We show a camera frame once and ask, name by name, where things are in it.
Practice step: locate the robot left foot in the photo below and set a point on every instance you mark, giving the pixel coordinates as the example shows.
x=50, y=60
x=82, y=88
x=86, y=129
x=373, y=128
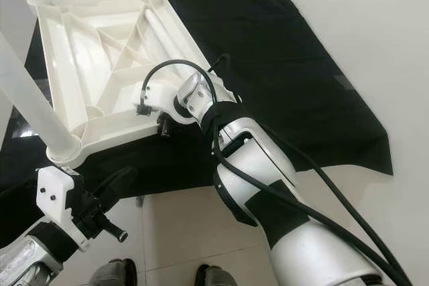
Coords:
x=114, y=274

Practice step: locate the black tablecloth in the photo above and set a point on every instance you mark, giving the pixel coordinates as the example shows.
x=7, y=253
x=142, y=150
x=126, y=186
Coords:
x=275, y=51

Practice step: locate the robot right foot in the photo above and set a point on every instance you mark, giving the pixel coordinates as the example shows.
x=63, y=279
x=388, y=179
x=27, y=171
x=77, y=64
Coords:
x=216, y=276

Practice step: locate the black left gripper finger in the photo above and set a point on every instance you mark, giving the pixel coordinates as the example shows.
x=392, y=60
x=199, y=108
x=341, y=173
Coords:
x=117, y=182

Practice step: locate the grey tape patch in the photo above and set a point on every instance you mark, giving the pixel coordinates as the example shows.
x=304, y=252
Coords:
x=342, y=82

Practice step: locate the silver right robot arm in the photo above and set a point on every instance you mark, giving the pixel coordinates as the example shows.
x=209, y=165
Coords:
x=268, y=165

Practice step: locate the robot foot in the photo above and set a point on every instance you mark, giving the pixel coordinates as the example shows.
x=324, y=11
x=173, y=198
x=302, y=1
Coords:
x=114, y=274
x=216, y=276

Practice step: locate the white plastic table top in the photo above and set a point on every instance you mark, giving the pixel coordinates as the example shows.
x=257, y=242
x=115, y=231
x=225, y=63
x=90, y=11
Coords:
x=87, y=65

